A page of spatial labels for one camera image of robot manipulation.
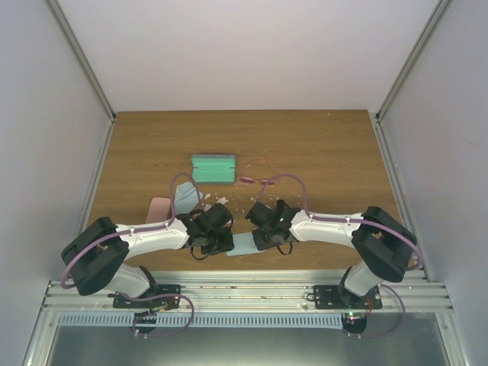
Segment grey slotted cable duct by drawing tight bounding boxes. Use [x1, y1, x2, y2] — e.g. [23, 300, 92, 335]
[58, 311, 342, 329]

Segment pink tinted sunglasses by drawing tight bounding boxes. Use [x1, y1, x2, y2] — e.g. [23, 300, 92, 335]
[237, 157, 278, 186]

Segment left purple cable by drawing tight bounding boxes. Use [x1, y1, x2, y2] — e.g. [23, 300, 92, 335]
[60, 172, 201, 291]

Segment pink glasses case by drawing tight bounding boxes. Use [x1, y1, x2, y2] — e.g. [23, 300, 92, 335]
[146, 197, 172, 223]

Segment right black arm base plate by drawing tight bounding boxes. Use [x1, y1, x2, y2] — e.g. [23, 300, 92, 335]
[306, 285, 383, 310]

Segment right aluminium frame post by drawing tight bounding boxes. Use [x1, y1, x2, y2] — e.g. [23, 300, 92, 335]
[375, 0, 454, 123]

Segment aluminium frame rail front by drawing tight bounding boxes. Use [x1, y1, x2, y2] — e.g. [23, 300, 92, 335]
[43, 270, 454, 313]

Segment left aluminium frame post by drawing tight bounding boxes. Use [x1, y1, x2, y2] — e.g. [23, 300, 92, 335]
[44, 0, 117, 123]

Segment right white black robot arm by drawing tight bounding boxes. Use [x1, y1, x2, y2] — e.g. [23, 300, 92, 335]
[246, 200, 419, 309]

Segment light blue cleaning cloth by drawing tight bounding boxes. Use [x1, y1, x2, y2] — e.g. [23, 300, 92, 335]
[226, 233, 259, 256]

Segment teal glasses case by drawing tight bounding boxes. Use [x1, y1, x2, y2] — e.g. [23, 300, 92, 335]
[191, 154, 236, 185]

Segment aluminium frame post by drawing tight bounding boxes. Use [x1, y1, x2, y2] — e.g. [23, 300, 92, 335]
[375, 0, 454, 123]
[44, 0, 117, 123]

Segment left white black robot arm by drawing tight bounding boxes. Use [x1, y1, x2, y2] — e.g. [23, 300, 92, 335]
[61, 204, 234, 308]

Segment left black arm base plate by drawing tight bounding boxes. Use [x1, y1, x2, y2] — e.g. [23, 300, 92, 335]
[110, 284, 181, 310]

